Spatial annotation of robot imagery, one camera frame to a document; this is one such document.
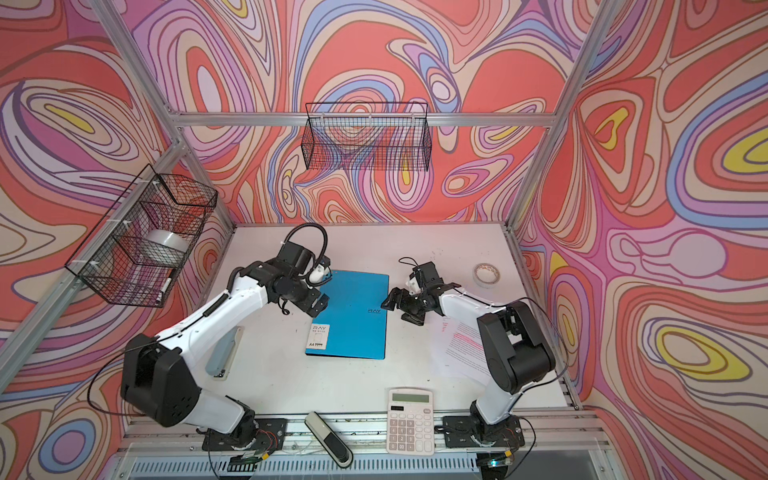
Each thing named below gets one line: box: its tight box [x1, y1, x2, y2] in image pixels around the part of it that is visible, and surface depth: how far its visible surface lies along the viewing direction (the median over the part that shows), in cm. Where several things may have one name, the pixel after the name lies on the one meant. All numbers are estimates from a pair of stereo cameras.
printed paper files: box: [431, 316, 492, 385], surface depth 88 cm
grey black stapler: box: [304, 411, 354, 468], surface depth 74 cm
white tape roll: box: [473, 262, 501, 289], surface depth 106 cm
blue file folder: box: [305, 271, 390, 360], surface depth 90 cm
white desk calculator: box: [386, 387, 435, 456], surface depth 75 cm
